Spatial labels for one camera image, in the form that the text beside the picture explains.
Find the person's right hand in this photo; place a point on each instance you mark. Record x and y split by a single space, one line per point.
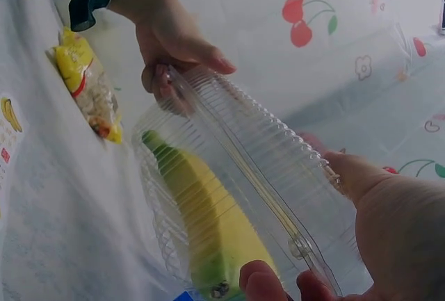
403 231

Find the person's left hand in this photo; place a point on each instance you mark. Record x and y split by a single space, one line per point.
163 26

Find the person's left fingers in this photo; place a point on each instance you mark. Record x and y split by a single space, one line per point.
158 82

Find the person's left thumb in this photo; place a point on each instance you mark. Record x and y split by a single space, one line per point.
212 59

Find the person's right fingers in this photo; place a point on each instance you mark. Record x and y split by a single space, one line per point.
264 280

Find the person's right thumb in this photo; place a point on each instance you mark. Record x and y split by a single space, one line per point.
351 169

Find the clear plastic clamshell container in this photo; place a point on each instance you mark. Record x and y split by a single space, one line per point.
243 162

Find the yellow snack packet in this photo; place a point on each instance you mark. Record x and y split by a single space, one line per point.
87 78

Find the blue flat object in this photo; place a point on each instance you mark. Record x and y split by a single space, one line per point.
186 296

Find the yellow green banana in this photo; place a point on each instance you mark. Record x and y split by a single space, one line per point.
205 203

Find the black wrist band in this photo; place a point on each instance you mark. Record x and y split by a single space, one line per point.
88 5

